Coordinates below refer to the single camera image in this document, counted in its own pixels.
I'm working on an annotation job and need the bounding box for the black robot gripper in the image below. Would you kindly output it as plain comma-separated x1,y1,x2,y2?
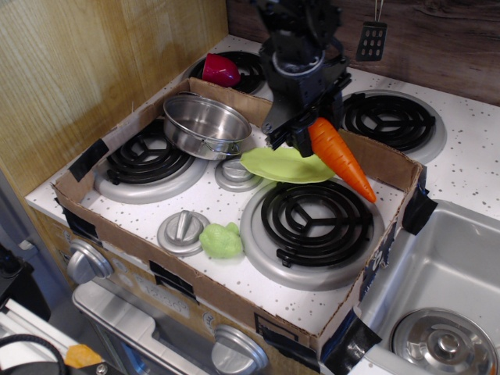
262,55,352,158

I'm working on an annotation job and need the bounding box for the orange plastic toy carrot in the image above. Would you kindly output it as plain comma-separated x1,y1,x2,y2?
308,117,377,203

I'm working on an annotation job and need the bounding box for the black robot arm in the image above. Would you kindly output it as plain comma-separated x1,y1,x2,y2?
252,1,351,157

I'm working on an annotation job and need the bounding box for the light green plastic plate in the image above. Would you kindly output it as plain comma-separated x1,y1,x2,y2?
241,147,335,184

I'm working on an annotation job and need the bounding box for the back left black burner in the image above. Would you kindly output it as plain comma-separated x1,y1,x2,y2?
184,51,273,101

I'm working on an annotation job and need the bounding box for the black burner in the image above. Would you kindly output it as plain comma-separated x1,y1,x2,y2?
94,116,208,205
240,179,384,291
341,90,447,164
184,51,273,101

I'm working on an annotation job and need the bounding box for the back right black burner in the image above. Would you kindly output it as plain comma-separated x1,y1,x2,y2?
341,90,447,164

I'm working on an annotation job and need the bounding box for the silver stovetop knob middle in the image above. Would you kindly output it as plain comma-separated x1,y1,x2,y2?
215,158,263,192

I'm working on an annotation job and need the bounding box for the silver stovetop knob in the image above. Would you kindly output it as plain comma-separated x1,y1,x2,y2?
215,158,263,192
157,210,209,257

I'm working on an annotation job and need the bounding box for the hanging metal slotted spatula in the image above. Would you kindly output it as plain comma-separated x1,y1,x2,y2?
355,0,388,63

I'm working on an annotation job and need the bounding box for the front right black burner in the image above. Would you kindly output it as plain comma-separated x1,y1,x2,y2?
240,179,384,291

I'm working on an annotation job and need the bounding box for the red plastic cup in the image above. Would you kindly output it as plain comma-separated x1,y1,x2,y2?
202,53,241,88

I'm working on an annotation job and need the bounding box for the green toy lettuce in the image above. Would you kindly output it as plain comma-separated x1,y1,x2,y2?
199,222,243,259

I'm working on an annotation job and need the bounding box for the silver stovetop knob front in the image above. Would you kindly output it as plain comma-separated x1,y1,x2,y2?
157,210,209,257

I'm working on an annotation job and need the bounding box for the front left black burner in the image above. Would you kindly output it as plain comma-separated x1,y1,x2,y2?
94,116,208,205

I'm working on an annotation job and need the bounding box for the grey toy sink basin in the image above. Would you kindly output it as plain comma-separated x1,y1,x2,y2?
353,201,499,374

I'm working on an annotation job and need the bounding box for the silver oven knob right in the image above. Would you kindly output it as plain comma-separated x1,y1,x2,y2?
211,324,269,375

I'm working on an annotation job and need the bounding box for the silver oven knob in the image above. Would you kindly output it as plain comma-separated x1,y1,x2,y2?
211,324,269,375
67,239,113,284

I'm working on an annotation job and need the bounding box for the stainless steel pot lid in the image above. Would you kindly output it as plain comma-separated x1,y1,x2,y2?
390,308,499,374

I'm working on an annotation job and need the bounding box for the brown cardboard fence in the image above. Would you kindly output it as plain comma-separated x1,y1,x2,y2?
53,78,436,356

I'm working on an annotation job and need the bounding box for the silver oven knob left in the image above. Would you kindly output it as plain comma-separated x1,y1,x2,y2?
67,239,113,284

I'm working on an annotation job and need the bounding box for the yellow orange cloth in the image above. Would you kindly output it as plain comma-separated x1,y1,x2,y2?
64,344,102,369

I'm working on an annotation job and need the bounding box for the silver oven door handle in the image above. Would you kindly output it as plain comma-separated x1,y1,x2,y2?
73,281,216,374

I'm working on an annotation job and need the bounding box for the black cable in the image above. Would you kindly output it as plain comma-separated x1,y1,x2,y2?
0,334,66,375

